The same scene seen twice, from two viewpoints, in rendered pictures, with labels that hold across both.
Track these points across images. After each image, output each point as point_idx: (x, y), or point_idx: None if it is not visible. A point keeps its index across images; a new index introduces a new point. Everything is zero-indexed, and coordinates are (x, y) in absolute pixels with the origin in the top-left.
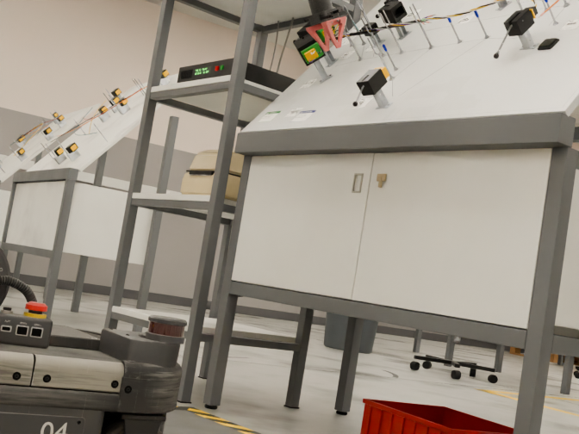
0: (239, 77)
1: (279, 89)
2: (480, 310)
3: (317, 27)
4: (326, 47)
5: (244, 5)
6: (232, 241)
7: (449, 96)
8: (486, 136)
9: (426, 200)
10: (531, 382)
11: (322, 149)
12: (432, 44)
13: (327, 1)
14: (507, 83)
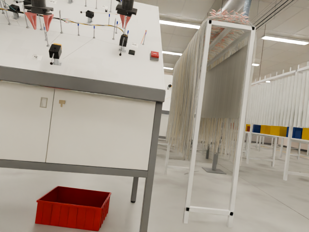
0: None
1: None
2: (125, 164)
3: (32, 14)
4: (35, 27)
5: None
6: None
7: (97, 67)
8: (131, 94)
9: (92, 116)
10: (150, 189)
11: (18, 81)
12: (60, 31)
13: (45, 2)
14: (126, 68)
